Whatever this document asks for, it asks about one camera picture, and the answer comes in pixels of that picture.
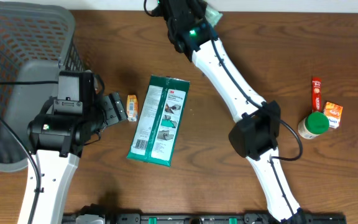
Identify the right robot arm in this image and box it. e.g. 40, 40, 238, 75
166, 18, 307, 223

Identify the white teal wipes packet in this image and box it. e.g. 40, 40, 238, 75
204, 5, 223, 27

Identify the black mounting rail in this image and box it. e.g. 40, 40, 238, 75
62, 203, 347, 224

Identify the green lid spice jar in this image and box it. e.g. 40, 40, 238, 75
298, 111, 329, 139

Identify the red white sachet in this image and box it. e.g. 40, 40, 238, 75
312, 77, 321, 112

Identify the orange small box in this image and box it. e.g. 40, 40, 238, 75
126, 95, 139, 122
323, 101, 343, 129

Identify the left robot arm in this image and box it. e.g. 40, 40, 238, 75
18, 92, 127, 223

